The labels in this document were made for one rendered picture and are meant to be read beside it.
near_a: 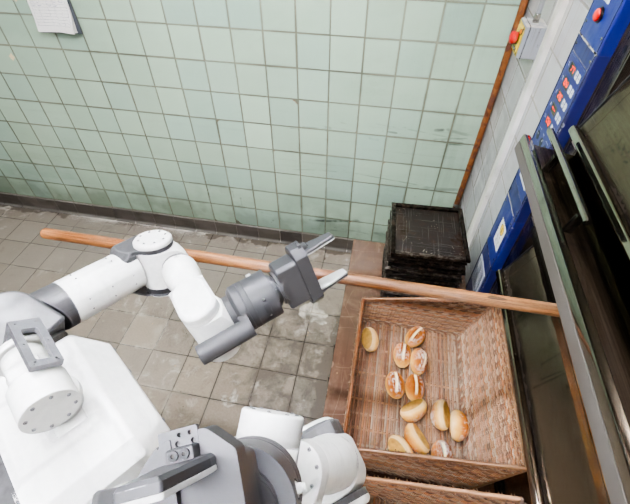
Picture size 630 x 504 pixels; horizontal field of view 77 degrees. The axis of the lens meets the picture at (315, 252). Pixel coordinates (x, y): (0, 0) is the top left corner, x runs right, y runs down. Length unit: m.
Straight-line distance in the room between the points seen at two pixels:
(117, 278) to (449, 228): 1.18
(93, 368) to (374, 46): 1.68
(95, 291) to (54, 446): 0.30
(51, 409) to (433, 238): 1.29
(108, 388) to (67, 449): 0.09
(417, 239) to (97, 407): 1.19
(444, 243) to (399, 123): 0.79
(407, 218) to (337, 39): 0.86
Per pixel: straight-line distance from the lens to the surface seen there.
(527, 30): 1.64
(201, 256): 1.06
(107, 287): 0.86
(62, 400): 0.59
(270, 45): 2.07
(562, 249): 0.83
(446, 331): 1.67
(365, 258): 1.87
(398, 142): 2.18
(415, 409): 1.44
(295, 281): 0.69
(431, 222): 1.62
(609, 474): 0.67
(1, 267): 3.29
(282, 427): 0.42
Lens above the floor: 1.95
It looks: 47 degrees down
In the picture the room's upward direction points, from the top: straight up
